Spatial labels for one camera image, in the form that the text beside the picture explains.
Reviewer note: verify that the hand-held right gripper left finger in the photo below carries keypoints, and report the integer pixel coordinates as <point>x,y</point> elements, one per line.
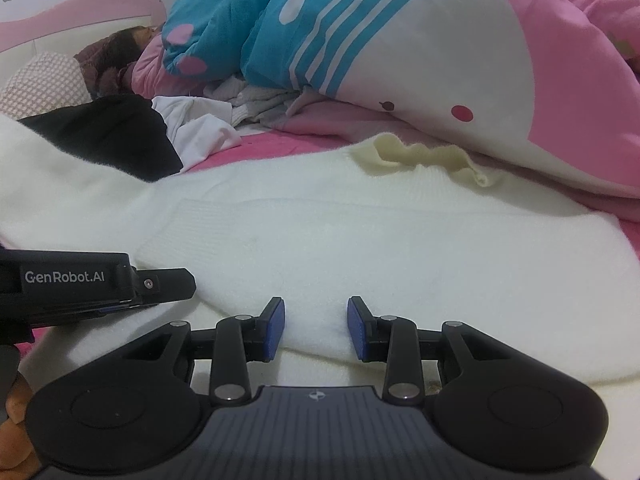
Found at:
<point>275,330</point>

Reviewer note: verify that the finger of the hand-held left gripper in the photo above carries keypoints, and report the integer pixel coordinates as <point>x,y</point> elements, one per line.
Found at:
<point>165,284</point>

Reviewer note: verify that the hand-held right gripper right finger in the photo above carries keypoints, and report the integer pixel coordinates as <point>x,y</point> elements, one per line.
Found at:
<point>356,330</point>

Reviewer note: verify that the white sweater with deer embroidery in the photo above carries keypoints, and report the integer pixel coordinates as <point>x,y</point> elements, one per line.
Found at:
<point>350,240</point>

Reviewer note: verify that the person's left hand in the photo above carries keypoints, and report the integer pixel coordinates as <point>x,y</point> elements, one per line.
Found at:
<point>12,430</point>

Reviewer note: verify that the black garment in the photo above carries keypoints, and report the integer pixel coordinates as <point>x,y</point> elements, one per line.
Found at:
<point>115,135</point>

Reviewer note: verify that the white shirt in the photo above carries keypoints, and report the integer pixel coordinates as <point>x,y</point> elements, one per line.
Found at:
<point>200,130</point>

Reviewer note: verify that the pink floral bed blanket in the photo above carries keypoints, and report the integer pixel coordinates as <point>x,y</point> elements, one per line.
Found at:
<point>280,147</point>

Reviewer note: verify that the grey crumpled cloth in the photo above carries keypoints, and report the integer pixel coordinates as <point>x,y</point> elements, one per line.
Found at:
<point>255,102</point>

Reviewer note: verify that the pink white checked garment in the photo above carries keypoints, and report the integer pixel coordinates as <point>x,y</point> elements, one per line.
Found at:
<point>45,85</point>

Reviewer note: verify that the pink white headboard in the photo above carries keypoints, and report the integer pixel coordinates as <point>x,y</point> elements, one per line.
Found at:
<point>75,15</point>

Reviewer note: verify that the blue pink cartoon quilt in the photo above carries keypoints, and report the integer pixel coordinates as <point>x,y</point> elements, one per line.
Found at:
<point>450,50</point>

